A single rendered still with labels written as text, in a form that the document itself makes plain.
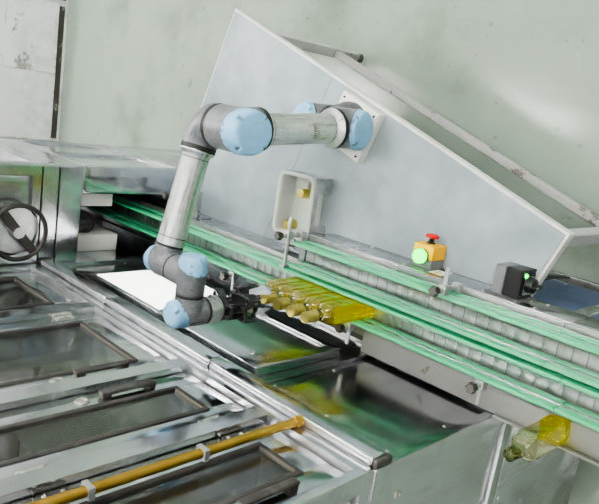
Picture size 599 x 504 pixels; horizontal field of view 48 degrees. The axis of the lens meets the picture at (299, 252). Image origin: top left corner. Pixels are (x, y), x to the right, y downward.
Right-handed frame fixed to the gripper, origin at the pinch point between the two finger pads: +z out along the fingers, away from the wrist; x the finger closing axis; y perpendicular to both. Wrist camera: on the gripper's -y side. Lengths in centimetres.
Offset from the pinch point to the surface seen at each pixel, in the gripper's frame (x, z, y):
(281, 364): -12.7, -7.3, 17.3
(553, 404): -3, 21, 81
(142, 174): 19, 17, -98
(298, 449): -16, -30, 48
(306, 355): -11.9, 2.6, 17.1
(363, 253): 15.3, 27.7, 11.4
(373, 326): -3.0, 21.4, 24.7
